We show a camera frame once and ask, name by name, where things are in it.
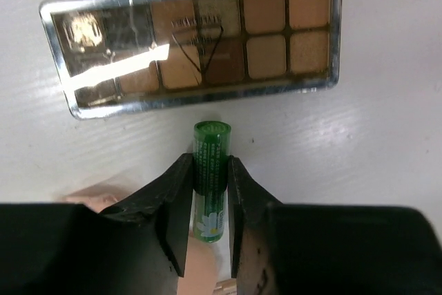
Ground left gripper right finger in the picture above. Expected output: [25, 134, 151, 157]
[228, 157, 441, 294]

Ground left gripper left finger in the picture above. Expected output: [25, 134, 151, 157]
[1, 153, 193, 294]

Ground pink makeup sponge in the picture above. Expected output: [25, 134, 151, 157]
[57, 177, 142, 213]

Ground green lip balm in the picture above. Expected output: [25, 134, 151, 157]
[193, 121, 231, 243]

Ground nude eyeshadow palette vertical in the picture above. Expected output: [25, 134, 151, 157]
[213, 278, 237, 295]

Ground brown eyeshadow palette horizontal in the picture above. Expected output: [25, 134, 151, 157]
[39, 0, 342, 120]

